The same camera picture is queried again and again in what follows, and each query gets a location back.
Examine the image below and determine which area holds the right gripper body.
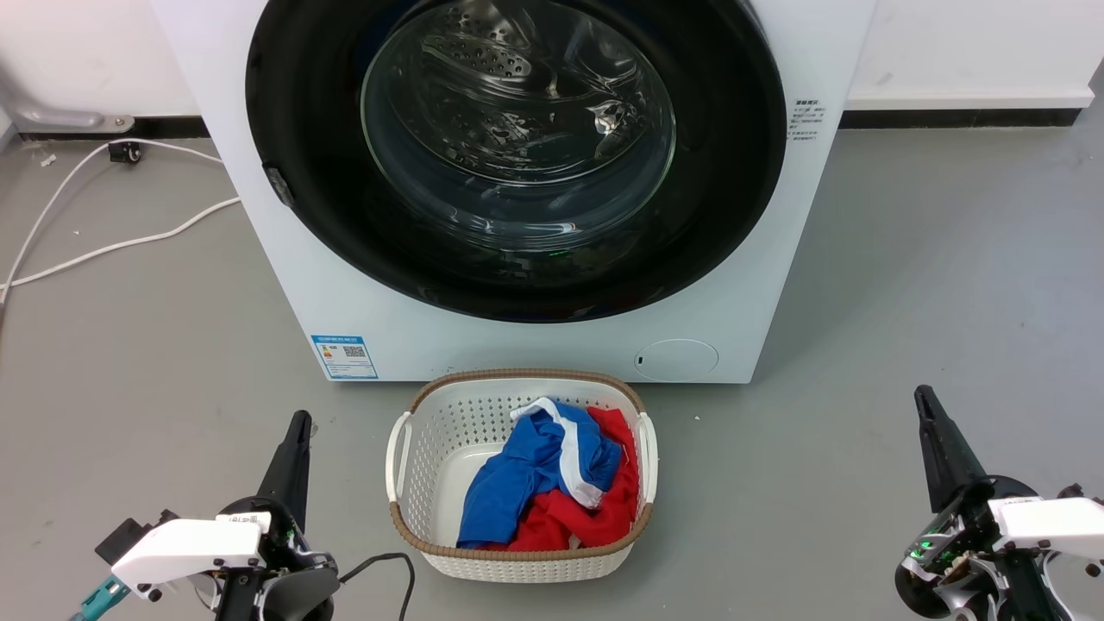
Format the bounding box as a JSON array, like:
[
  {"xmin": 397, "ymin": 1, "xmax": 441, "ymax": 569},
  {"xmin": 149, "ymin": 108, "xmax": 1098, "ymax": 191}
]
[{"xmin": 894, "ymin": 476, "xmax": 1072, "ymax": 621}]

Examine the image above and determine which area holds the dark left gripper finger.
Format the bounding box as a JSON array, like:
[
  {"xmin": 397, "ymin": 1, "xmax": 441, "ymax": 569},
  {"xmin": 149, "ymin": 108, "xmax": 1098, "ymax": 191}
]
[
  {"xmin": 280, "ymin": 411, "xmax": 313, "ymax": 529},
  {"xmin": 257, "ymin": 411, "xmax": 303, "ymax": 518}
]

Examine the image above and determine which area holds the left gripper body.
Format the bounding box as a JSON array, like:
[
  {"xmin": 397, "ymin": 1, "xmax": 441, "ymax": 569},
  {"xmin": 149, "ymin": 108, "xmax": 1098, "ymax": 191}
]
[{"xmin": 214, "ymin": 496, "xmax": 342, "ymax": 621}]

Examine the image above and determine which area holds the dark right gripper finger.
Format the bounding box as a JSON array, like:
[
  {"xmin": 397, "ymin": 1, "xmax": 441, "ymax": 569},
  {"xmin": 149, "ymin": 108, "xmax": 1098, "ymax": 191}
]
[
  {"xmin": 914, "ymin": 385, "xmax": 963, "ymax": 513},
  {"xmin": 925, "ymin": 385, "xmax": 992, "ymax": 502}
]

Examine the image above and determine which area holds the white front-load washing machine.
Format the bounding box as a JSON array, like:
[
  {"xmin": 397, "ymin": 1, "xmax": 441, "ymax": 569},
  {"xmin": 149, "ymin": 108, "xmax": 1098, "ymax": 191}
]
[{"xmin": 148, "ymin": 0, "xmax": 878, "ymax": 385}]

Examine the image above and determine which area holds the round black glass washer door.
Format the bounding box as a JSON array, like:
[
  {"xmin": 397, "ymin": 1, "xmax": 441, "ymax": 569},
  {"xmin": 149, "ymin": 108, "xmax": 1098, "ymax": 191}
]
[{"xmin": 245, "ymin": 0, "xmax": 787, "ymax": 324}]

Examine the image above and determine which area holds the blue energy label sticker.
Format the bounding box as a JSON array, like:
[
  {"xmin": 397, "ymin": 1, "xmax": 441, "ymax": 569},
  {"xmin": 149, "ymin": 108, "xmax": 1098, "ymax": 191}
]
[{"xmin": 310, "ymin": 335, "xmax": 380, "ymax": 381}]

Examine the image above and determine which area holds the white perforated laundry basket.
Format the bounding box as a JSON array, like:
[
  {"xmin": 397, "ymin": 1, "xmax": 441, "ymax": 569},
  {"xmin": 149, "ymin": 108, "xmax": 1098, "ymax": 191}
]
[{"xmin": 385, "ymin": 368, "xmax": 660, "ymax": 585}]

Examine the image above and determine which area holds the teal connector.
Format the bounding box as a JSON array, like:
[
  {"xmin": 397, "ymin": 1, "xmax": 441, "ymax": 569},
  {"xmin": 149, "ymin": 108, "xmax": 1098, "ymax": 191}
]
[{"xmin": 69, "ymin": 575, "xmax": 131, "ymax": 621}]

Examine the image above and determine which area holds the blue garment with white trim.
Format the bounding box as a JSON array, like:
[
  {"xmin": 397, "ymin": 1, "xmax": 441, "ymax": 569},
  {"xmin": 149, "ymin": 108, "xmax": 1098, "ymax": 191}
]
[{"xmin": 456, "ymin": 398, "xmax": 624, "ymax": 550}]

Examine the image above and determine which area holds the round white filter cover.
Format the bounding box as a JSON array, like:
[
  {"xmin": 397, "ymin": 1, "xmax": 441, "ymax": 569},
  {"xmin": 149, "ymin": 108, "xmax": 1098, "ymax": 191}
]
[{"xmin": 634, "ymin": 338, "xmax": 720, "ymax": 383}]

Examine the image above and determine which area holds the red garment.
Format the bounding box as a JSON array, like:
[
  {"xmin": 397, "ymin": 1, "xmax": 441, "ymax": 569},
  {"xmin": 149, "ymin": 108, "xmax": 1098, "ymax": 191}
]
[{"xmin": 481, "ymin": 407, "xmax": 643, "ymax": 553}]

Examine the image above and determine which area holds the small printed text sticker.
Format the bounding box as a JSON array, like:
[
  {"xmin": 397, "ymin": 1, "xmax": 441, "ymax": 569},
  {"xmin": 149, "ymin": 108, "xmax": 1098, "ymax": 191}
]
[{"xmin": 787, "ymin": 97, "xmax": 829, "ymax": 144}]

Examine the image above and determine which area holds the steel washer drum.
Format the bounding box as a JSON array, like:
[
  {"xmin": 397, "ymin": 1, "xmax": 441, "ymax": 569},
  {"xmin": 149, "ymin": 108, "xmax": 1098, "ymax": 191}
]
[{"xmin": 361, "ymin": 0, "xmax": 678, "ymax": 187}]

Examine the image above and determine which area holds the thin black cable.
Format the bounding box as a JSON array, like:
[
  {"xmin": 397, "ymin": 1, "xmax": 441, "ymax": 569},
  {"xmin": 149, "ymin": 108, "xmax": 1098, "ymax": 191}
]
[{"xmin": 338, "ymin": 552, "xmax": 417, "ymax": 621}]

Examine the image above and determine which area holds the white cable with black plug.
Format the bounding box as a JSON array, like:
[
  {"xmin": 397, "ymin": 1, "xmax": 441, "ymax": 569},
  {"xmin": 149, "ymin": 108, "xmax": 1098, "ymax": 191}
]
[{"xmin": 0, "ymin": 138, "xmax": 225, "ymax": 306}]

